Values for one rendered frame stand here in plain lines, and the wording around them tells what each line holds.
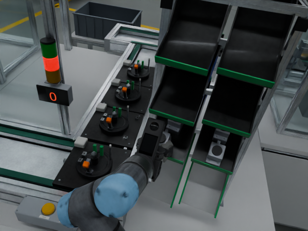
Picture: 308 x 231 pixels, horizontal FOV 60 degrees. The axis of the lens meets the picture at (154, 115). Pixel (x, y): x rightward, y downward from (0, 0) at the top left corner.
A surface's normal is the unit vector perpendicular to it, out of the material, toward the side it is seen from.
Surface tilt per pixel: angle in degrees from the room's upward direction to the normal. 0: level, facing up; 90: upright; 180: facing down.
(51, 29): 90
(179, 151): 25
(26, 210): 0
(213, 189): 45
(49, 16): 90
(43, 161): 0
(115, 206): 65
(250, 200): 0
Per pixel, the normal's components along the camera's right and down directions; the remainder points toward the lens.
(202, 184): -0.18, -0.14
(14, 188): 0.11, -0.77
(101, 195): -0.27, 0.20
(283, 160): -0.18, 0.62
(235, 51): -0.06, -0.45
